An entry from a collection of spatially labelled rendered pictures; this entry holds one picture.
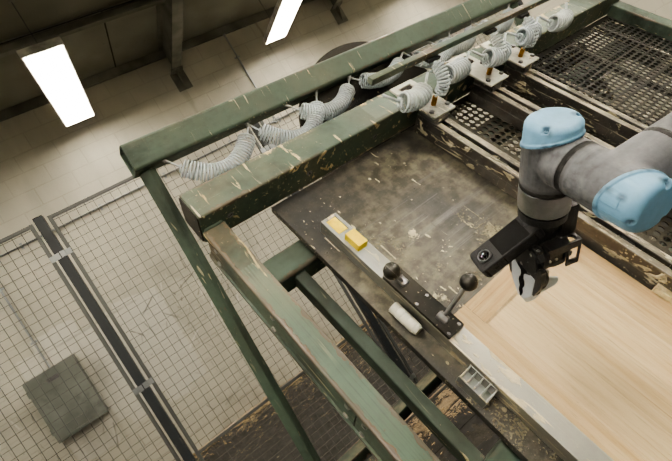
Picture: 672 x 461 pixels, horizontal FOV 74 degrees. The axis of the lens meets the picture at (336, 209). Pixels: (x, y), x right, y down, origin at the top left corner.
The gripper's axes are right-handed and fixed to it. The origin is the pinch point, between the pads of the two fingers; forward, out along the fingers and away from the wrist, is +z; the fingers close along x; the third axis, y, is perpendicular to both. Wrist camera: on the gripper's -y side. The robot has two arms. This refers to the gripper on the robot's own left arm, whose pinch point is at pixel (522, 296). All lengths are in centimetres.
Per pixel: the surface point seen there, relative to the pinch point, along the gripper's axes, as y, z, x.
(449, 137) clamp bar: 20, 6, 64
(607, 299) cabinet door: 29.5, 25.3, 7.3
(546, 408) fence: -0.5, 21.8, -10.2
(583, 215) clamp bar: 37.1, 16.4, 25.8
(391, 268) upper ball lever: -18.1, -0.2, 17.2
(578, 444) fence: 1.1, 23.7, -17.1
